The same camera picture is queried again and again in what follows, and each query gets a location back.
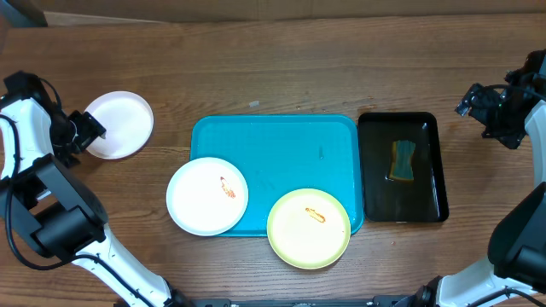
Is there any white plate with stain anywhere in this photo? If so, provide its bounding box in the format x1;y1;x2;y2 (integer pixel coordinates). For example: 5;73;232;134
85;91;154;159

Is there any yellow green sponge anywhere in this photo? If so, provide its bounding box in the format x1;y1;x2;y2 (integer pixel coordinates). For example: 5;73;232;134
387;140;415;182

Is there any yellow-green plate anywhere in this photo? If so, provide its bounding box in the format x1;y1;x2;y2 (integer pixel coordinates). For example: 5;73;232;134
266;188;351;269

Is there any white plate near arm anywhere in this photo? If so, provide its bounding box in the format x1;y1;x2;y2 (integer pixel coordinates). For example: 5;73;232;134
166;157;249;236

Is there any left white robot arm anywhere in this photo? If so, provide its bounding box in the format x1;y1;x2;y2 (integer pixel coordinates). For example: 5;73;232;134
1;96;192;306

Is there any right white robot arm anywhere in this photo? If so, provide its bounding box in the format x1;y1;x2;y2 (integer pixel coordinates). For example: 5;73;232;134
396;50;545;307

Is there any black water tray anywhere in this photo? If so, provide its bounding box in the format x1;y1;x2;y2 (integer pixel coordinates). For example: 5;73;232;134
357;112;450;223

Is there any blue plastic tray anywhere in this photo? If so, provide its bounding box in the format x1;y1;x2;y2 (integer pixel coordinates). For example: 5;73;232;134
190;114;364;237

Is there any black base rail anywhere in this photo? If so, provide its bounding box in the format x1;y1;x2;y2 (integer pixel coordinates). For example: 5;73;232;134
166;295;417;307

